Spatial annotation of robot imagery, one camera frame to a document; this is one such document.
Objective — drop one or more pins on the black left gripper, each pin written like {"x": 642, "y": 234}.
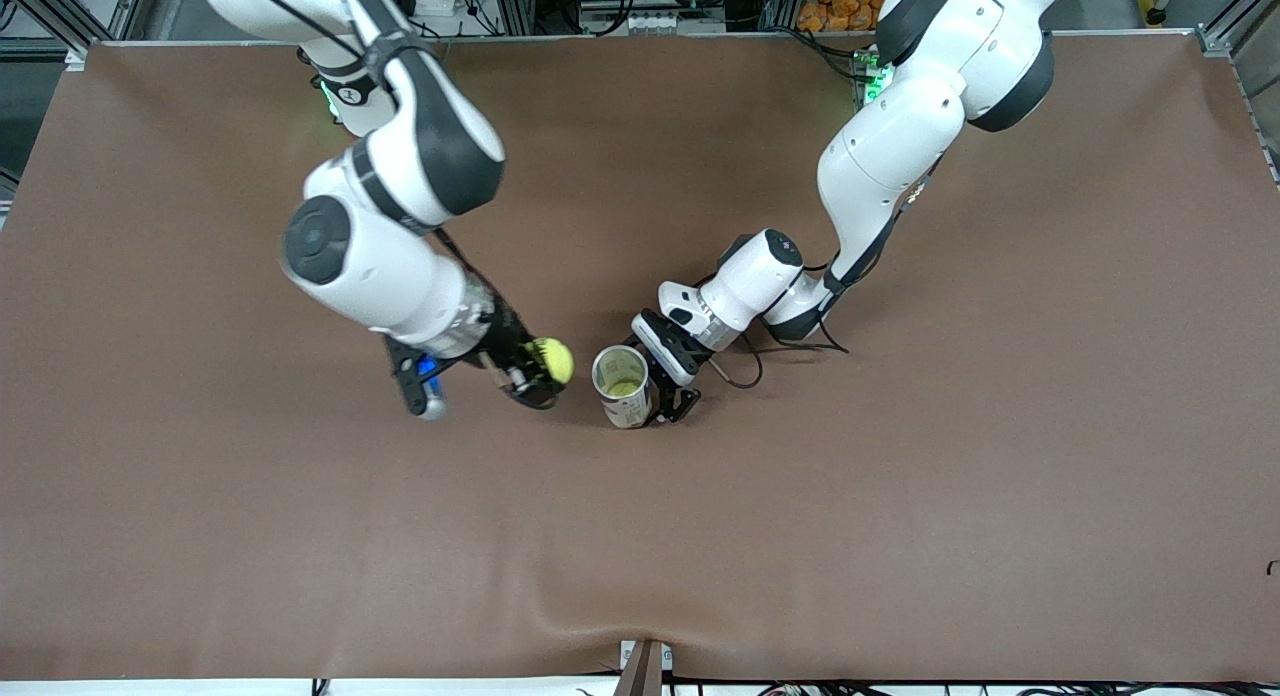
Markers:
{"x": 672, "y": 357}

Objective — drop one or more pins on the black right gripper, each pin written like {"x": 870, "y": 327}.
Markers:
{"x": 510, "y": 340}

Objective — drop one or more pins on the yellow tennis ball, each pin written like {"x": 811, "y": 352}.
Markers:
{"x": 555, "y": 361}

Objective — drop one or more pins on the yellow tennis ball Wilson print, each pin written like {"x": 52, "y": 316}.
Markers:
{"x": 622, "y": 387}

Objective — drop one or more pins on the blue white tennis ball can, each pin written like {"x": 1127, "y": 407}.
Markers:
{"x": 625, "y": 411}

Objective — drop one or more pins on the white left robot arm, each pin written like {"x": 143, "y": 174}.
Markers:
{"x": 895, "y": 146}

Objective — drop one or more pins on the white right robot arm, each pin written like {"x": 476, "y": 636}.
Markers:
{"x": 380, "y": 266}

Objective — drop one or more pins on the white power strip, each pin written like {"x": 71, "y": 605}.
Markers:
{"x": 435, "y": 4}

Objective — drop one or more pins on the orange objects pile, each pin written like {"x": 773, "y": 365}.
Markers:
{"x": 835, "y": 11}

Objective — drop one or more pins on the aluminium frame profile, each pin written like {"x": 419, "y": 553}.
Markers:
{"x": 75, "y": 41}
{"x": 1215, "y": 41}

